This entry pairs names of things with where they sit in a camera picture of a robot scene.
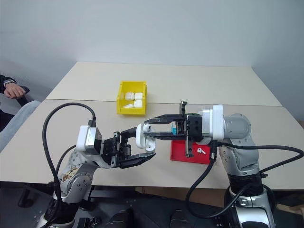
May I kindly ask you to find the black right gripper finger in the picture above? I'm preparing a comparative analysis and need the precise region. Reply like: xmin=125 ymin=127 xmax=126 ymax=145
xmin=143 ymin=132 xmax=189 ymax=142
xmin=145 ymin=114 xmax=189 ymax=125

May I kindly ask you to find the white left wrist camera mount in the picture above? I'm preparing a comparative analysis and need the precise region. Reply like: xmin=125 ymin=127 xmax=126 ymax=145
xmin=76 ymin=125 xmax=103 ymax=157

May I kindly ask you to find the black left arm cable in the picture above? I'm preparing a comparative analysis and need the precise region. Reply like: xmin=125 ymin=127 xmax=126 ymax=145
xmin=42 ymin=102 xmax=97 ymax=225

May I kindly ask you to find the red flat tray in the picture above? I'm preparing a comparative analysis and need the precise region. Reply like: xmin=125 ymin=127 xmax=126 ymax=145
xmin=170 ymin=139 xmax=212 ymax=165

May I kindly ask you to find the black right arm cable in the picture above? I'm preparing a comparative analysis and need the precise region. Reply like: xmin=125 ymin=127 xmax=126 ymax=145
xmin=185 ymin=139 xmax=301 ymax=219

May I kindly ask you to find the person's grey trouser leg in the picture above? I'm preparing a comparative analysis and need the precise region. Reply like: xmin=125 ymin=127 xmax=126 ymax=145
xmin=0 ymin=100 xmax=41 ymax=153

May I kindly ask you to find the person's bare hand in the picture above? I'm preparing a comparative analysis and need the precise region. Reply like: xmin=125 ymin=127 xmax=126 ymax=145
xmin=4 ymin=83 xmax=25 ymax=99

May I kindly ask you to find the brown cardboard piece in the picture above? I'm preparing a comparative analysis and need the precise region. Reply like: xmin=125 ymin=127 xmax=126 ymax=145
xmin=276 ymin=191 xmax=304 ymax=215

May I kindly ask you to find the black chair armrest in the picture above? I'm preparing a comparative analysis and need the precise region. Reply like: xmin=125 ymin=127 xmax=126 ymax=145
xmin=13 ymin=86 xmax=32 ymax=107

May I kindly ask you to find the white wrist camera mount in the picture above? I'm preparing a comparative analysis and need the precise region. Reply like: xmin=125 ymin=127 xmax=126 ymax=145
xmin=201 ymin=104 xmax=225 ymax=141
xmin=76 ymin=125 xmax=103 ymax=157

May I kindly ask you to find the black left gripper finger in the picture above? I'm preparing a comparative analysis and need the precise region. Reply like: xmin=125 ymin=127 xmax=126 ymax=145
xmin=120 ymin=126 xmax=138 ymax=146
xmin=118 ymin=152 xmax=156 ymax=169

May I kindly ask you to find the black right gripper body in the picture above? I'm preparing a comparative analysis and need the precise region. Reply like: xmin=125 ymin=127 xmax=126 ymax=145
xmin=176 ymin=100 xmax=203 ymax=158

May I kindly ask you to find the dark rounded shape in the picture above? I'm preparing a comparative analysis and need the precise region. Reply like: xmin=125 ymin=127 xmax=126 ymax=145
xmin=109 ymin=209 xmax=134 ymax=228
xmin=169 ymin=209 xmax=191 ymax=228

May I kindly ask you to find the yellow plastic bin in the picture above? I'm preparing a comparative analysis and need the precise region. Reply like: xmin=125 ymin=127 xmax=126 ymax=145
xmin=115 ymin=80 xmax=148 ymax=116

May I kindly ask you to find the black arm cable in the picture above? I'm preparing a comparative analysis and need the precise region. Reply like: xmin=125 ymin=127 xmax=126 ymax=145
xmin=185 ymin=139 xmax=301 ymax=219
xmin=42 ymin=102 xmax=97 ymax=225

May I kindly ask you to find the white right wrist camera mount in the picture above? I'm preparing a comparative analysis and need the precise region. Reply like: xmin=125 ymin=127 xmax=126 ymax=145
xmin=201 ymin=104 xmax=225 ymax=141

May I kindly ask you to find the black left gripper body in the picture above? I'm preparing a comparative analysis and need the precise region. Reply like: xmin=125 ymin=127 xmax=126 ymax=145
xmin=102 ymin=131 xmax=133 ymax=168

